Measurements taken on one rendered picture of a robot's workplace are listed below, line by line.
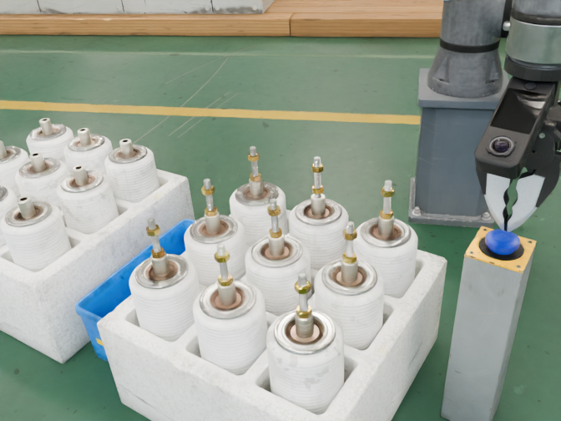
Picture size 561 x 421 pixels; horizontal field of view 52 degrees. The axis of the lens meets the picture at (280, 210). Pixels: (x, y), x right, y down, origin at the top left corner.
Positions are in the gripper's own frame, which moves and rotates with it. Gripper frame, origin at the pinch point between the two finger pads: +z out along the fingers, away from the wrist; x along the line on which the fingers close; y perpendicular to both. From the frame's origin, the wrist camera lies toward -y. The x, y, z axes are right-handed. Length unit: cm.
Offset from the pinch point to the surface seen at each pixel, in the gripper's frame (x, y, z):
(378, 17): 96, 172, 27
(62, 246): 67, -18, 16
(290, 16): 133, 159, 27
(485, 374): -1.6, -3.5, 22.3
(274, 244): 28.7, -8.5, 7.6
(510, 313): -3.0, -3.5, 10.3
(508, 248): -1.1, -1.6, 2.1
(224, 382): 25.4, -26.2, 16.9
